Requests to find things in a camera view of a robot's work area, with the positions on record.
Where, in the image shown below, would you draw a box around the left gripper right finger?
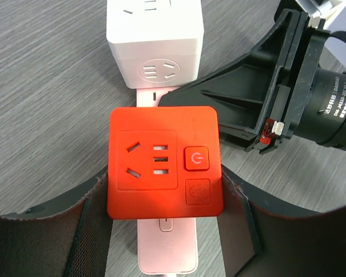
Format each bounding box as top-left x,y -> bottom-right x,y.
217,167 -> 346,276

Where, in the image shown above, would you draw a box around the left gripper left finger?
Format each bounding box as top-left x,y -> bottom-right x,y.
0,170 -> 112,276

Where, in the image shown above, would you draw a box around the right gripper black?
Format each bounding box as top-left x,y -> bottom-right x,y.
159,9 -> 329,154

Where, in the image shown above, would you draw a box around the pink white power strip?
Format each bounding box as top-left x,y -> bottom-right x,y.
136,88 -> 199,275

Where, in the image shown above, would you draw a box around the white cube adapter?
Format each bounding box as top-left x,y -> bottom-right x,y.
106,0 -> 204,89

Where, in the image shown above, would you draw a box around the red cube adapter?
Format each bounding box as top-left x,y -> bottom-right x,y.
107,106 -> 224,220

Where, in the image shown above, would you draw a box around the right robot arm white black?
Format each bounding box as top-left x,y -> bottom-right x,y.
159,9 -> 346,154

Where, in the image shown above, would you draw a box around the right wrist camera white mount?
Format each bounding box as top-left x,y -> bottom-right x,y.
295,0 -> 346,29

